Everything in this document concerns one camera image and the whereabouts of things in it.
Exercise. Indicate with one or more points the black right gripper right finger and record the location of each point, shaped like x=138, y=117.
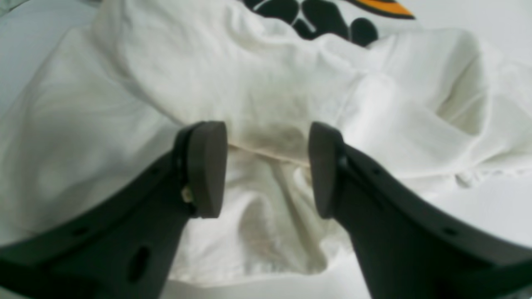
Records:
x=407, y=248

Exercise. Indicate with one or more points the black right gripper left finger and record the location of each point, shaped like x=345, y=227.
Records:
x=124, y=248

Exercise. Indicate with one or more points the white graphic T-shirt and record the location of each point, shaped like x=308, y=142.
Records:
x=439, y=109

